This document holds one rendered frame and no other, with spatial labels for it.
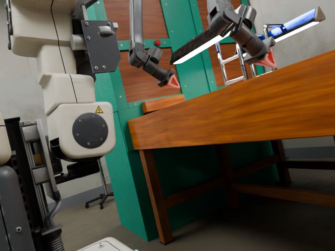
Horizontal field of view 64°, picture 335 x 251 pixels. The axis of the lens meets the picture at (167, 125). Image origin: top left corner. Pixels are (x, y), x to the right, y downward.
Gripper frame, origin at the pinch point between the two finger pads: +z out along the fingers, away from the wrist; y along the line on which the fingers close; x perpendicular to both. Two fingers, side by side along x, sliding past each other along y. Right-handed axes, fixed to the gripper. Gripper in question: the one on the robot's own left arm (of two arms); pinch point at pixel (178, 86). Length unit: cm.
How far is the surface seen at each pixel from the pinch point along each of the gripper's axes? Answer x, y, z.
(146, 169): 37, 36, 17
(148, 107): 2.1, 39.3, 3.0
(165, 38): -52, 46, -5
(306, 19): -64, -27, 41
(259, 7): -183, 79, 82
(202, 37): -28.0, -5.8, -1.1
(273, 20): -167, 66, 95
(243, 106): 21, -51, 1
